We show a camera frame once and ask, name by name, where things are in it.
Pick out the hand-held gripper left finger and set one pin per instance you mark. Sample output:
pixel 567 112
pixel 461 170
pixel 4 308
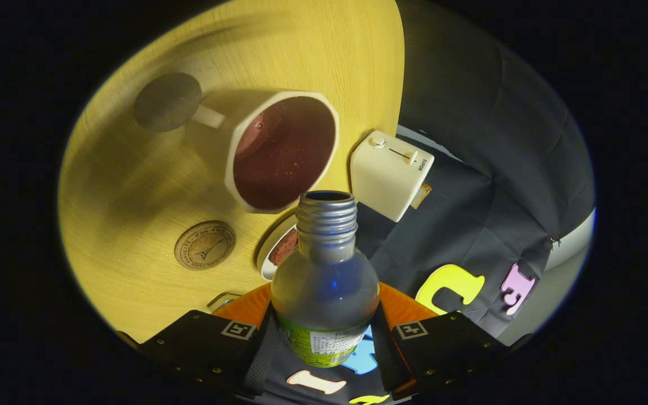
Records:
pixel 200 349

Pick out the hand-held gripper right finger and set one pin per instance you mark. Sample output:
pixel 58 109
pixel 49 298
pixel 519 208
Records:
pixel 448 349

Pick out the round wooden coaster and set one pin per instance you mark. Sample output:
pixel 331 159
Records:
pixel 205 245

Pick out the silver juice bottle green label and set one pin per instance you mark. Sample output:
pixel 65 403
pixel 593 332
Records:
pixel 324 287

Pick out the square glass container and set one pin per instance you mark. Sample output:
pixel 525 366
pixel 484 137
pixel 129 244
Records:
pixel 220 299

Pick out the white round plate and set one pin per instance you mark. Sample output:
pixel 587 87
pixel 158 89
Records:
pixel 265 264

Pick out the brown meat slice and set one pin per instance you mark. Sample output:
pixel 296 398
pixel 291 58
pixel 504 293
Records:
pixel 284 247

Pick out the toast slice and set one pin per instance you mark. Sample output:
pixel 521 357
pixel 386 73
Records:
pixel 422 195

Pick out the white toaster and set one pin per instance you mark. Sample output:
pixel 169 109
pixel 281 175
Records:
pixel 383 180

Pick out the wooden table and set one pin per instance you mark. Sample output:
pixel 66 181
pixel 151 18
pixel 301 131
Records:
pixel 273 50

